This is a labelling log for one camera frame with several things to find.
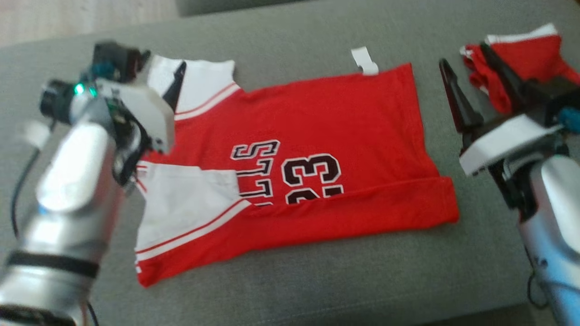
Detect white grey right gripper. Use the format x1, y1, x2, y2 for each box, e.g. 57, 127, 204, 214
438, 42, 569, 213

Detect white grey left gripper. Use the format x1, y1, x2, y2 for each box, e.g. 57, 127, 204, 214
39, 61, 188, 187

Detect red shorts with white stripe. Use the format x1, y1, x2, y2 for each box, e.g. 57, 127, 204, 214
459, 23, 580, 115

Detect red white basketball jersey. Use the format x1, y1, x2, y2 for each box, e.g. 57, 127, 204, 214
134, 46, 461, 288

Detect long grey sofa seat cushion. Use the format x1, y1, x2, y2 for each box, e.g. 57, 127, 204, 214
175, 0, 320, 17

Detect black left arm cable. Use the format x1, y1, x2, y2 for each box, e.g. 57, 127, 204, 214
10, 144, 42, 238

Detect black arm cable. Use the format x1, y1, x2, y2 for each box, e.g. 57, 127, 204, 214
10, 144, 42, 238
526, 251, 552, 311

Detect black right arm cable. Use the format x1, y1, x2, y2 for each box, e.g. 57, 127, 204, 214
526, 251, 552, 311

